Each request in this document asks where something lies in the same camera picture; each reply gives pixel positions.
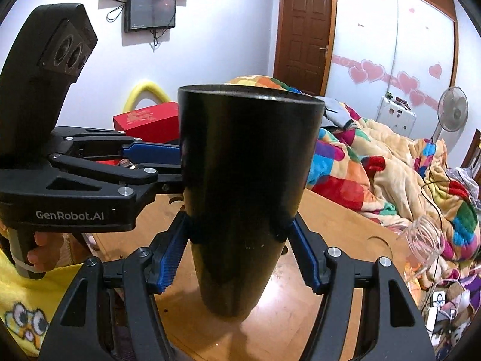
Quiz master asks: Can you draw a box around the white standing fan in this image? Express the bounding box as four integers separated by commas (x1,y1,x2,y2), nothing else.
429,86,469,148

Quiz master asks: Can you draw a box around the yellow foam arch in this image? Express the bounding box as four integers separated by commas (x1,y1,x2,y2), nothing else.
123,80,170,116

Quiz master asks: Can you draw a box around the red box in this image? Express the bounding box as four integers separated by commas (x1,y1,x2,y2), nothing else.
113,101,181,146

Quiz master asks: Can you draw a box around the black cup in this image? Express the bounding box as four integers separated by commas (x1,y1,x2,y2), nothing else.
177,84,325,319

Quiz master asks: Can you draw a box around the clear glass cup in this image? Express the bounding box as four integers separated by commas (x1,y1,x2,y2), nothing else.
399,216,446,268

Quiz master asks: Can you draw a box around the wooden chair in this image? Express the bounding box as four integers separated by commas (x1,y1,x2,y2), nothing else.
461,128,481,171

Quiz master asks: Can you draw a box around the thin black cable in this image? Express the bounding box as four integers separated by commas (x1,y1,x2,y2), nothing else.
418,165,475,311

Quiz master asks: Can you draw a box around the pile of floor clutter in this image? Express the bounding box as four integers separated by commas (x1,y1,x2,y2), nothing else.
420,263,479,348

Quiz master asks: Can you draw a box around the black looped wall cable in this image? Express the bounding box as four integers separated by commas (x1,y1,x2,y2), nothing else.
106,2,127,23

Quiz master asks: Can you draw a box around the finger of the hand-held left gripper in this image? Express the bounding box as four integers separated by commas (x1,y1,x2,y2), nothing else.
52,126,182,168
46,151,185,207

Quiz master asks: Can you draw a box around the black hanging monitor cable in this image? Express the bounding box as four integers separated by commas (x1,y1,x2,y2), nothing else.
149,27,167,52

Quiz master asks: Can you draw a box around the small black wall monitor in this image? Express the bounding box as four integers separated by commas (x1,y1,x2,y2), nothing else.
124,0,177,34

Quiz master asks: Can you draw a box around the white wardrobe with pink hearts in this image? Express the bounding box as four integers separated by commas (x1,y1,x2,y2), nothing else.
325,0,460,140

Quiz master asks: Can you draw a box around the brown wooden door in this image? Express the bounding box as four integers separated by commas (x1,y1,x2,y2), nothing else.
273,0,333,97

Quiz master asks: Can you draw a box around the colourful patchwork blanket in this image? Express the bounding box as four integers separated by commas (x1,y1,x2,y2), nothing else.
221,75,480,291

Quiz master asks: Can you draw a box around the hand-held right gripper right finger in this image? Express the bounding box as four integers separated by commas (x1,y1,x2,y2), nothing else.
289,217,438,361

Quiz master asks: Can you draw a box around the person's yellow cartoon clothing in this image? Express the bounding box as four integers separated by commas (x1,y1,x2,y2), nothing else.
0,246,84,359

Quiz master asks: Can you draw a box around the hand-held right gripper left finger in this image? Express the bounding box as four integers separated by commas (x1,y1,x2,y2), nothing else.
38,211,193,361

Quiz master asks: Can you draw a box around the person's left hand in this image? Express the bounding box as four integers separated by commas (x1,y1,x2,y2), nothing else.
27,230,76,273

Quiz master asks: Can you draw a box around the white plastic storage box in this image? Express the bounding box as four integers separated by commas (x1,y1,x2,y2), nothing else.
376,95,417,140

